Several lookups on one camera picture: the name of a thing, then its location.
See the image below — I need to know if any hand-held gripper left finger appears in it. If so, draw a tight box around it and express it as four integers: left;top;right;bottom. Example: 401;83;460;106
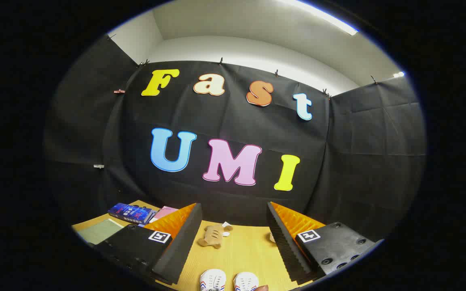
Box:
95;203;203;285

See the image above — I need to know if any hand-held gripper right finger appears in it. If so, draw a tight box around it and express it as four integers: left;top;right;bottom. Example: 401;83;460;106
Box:
266;201;384;285

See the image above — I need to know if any white canvas shoe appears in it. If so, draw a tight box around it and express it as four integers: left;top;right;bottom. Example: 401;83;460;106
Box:
233;272;259;291
200;269;227;291

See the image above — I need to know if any green fabric storage box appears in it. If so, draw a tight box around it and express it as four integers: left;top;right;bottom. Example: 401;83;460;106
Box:
77;219;125;245

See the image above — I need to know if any brown plush toy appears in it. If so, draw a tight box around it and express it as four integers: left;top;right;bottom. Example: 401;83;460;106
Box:
197;221;233;249

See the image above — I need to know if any pink cover book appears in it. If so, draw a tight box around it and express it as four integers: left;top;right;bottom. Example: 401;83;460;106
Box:
149;206;179;223

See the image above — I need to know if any dark blue book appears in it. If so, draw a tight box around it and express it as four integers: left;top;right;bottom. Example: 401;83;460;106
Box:
108;203;153;225

